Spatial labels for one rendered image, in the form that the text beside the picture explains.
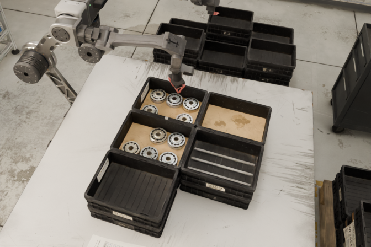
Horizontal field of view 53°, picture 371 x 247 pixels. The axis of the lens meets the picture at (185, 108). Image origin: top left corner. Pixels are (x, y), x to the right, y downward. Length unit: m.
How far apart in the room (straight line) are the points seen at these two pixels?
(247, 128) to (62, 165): 1.12
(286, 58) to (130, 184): 1.92
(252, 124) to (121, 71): 1.05
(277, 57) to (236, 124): 1.21
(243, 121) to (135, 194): 0.80
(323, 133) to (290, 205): 1.45
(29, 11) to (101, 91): 2.35
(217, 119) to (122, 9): 2.65
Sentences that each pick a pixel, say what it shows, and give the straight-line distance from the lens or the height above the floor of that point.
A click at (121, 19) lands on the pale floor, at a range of 4.49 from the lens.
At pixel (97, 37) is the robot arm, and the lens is 1.85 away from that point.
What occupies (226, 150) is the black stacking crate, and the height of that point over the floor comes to 0.83.
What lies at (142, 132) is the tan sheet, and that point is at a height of 0.83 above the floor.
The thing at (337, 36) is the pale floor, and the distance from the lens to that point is 4.71.
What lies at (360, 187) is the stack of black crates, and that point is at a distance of 3.01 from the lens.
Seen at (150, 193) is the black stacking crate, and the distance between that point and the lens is 2.00.
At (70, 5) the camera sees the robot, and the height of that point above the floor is 1.53.
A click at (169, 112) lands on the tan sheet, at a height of 0.83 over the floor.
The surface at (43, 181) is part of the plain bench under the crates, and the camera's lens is 2.29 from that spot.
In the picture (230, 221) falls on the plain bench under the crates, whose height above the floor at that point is 0.70.
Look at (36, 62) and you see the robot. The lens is 2.59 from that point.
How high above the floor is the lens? 2.59
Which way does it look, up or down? 49 degrees down
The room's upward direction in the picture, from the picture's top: 4 degrees clockwise
